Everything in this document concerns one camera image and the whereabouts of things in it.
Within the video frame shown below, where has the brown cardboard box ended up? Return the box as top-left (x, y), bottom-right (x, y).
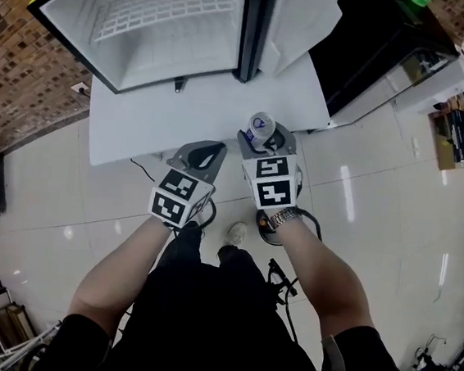
top-left (423, 110), bottom-right (464, 172)

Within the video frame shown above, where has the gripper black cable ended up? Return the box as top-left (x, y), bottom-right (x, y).
top-left (260, 204), bottom-right (326, 346)
top-left (169, 192), bottom-right (219, 237)

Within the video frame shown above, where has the black printed box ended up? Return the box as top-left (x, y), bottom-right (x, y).
top-left (440, 107), bottom-right (464, 164)

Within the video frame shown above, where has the silver purple drink can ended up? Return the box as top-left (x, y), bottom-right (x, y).
top-left (244, 110), bottom-right (279, 153)

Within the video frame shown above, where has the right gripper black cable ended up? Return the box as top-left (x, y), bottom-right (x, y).
top-left (260, 204), bottom-right (326, 346)

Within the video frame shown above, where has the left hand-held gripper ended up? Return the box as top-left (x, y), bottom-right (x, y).
top-left (147, 134), bottom-right (229, 233)

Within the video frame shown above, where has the person's right white shoe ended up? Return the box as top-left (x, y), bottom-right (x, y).
top-left (224, 219), bottom-right (248, 249)

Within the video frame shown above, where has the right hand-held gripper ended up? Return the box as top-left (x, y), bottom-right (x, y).
top-left (229, 118), bottom-right (307, 215)

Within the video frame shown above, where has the white table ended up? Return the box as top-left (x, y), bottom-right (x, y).
top-left (82, 28), bottom-right (338, 190)

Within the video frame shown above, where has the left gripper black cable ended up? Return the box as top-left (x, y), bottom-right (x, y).
top-left (169, 192), bottom-right (219, 237)

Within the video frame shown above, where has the mini fridge door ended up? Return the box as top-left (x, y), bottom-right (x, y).
top-left (236, 0), bottom-right (345, 93)

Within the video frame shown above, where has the white water dispenser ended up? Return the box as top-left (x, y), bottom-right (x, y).
top-left (394, 49), bottom-right (464, 119)

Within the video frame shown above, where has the person's left forearm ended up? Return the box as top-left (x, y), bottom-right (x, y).
top-left (66, 207), bottom-right (175, 339)

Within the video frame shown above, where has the white metal frame rack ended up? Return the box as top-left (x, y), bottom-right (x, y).
top-left (0, 314), bottom-right (62, 371)

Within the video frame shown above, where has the white wire fridge shelf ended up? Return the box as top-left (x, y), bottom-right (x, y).
top-left (90, 0), bottom-right (240, 58)

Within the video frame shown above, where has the person's right forearm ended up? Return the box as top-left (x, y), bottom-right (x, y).
top-left (271, 214), bottom-right (385, 348)

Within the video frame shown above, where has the tall black glass-door fridge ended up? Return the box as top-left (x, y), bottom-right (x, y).
top-left (302, 0), bottom-right (464, 141)

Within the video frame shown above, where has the person's black clothing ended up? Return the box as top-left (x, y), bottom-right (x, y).
top-left (29, 206), bottom-right (428, 371)

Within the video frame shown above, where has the dark wooden crate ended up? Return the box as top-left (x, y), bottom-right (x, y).
top-left (0, 300), bottom-right (42, 353)

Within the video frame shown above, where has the black mini fridge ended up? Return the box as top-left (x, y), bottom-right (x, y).
top-left (19, 0), bottom-right (273, 110)

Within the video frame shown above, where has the silver wristwatch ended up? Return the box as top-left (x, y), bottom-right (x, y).
top-left (266, 204), bottom-right (305, 235)

